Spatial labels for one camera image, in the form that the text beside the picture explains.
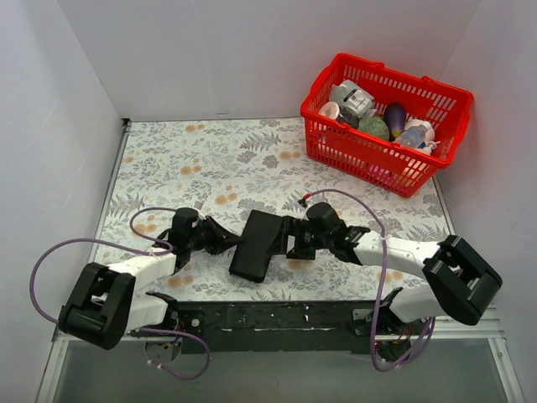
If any black zippered tool case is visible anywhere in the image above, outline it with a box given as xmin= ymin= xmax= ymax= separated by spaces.
xmin=229 ymin=210 xmax=283 ymax=283

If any aluminium frame rail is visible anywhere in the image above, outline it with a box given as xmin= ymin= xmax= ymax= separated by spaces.
xmin=37 ymin=312 xmax=524 ymax=402

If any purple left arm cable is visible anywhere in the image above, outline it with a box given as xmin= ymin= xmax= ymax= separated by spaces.
xmin=29 ymin=206 xmax=212 ymax=381

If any white round toy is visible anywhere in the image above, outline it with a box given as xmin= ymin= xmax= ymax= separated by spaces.
xmin=404 ymin=118 xmax=440 ymax=155

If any white pink cup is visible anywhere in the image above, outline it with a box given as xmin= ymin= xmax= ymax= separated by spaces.
xmin=318 ymin=101 xmax=341 ymax=121

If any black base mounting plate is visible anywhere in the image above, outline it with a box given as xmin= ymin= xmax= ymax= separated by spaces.
xmin=129 ymin=300 xmax=420 ymax=356

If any clear plastic bottle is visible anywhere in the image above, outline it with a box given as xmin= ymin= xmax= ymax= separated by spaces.
xmin=395 ymin=124 xmax=429 ymax=149

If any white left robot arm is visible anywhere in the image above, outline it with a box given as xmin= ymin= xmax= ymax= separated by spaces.
xmin=59 ymin=207 xmax=242 ymax=350

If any grey foil snack pouch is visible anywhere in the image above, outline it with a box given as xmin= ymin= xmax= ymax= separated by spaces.
xmin=330 ymin=80 xmax=374 ymax=118

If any red plastic shopping basket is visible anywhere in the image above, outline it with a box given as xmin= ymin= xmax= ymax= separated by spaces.
xmin=300 ymin=53 xmax=474 ymax=197

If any floral patterned table mat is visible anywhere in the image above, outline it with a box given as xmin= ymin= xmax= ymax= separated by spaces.
xmin=91 ymin=118 xmax=451 ymax=301

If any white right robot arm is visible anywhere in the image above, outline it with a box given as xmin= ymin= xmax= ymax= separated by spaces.
xmin=282 ymin=202 xmax=503 ymax=334

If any purple toy eggplant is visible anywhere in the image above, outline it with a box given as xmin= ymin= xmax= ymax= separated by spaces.
xmin=383 ymin=102 xmax=406 ymax=140

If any green textured ball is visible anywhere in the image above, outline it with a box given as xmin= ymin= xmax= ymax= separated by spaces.
xmin=358 ymin=116 xmax=390 ymax=141

